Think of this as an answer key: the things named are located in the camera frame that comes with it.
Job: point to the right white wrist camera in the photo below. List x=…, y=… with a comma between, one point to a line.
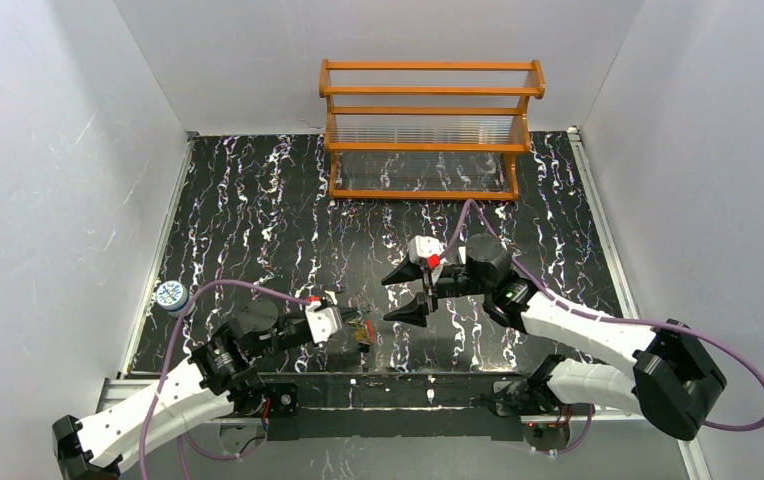
x=425, y=251

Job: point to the small blue white jar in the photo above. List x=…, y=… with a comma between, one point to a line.
x=172, y=297

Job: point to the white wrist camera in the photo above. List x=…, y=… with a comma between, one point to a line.
x=323, y=319
x=425, y=251

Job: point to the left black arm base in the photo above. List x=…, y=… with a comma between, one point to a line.
x=271, y=400

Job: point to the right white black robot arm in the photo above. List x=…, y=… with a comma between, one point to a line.
x=660, y=373

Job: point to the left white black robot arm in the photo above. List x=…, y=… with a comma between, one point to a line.
x=217, y=379

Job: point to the orange wooden shelf rack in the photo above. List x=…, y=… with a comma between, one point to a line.
x=427, y=130

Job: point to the aluminium front rail frame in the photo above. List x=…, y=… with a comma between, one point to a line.
x=393, y=405

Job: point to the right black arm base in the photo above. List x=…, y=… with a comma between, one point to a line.
x=551, y=427

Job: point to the metal keyring with red handle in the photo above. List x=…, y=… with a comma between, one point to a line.
x=362, y=329

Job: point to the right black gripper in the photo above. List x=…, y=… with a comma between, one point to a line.
x=430, y=288

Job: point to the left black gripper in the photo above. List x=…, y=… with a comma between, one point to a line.
x=344, y=325

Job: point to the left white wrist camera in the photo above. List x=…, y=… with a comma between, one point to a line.
x=323, y=319

